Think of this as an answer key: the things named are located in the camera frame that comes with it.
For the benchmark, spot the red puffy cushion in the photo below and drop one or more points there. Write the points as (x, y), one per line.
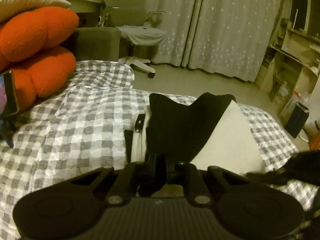
(27, 33)
(41, 75)

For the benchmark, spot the smartphone playing video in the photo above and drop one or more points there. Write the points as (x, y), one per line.
(9, 103)

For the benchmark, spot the black and white raglan shirt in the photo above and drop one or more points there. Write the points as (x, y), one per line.
(211, 131)

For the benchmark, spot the grey checkered quilt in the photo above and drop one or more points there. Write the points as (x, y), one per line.
(75, 131)

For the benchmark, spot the dark grey sofa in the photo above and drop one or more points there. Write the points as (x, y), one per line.
(94, 43)

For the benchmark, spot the wooden shelf unit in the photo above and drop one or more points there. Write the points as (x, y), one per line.
(290, 67)

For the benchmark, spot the white desk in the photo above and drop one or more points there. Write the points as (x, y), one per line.
(85, 6)

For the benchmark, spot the black floor bin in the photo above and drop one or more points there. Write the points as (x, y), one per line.
(297, 120)

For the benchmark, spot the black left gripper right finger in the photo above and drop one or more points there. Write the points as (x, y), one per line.
(199, 187)

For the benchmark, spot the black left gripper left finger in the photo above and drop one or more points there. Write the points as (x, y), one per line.
(120, 186)

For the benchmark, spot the dark blue phone stand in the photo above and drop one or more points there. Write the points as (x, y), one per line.
(7, 130)

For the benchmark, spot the white striped pillow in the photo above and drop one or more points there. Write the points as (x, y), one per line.
(10, 8)

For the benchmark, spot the grey star curtain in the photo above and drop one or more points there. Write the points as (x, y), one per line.
(227, 37)

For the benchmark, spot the lower red puffy cushion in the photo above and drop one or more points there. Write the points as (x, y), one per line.
(41, 75)

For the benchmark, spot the upper red puffy cushion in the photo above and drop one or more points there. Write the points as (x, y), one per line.
(27, 33)

